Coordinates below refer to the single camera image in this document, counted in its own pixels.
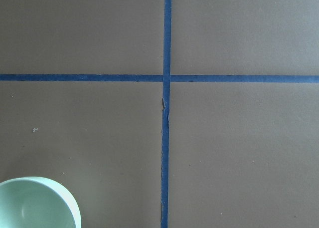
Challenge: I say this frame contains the green bowl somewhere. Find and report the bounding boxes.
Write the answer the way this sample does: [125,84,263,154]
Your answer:
[0,177,82,228]

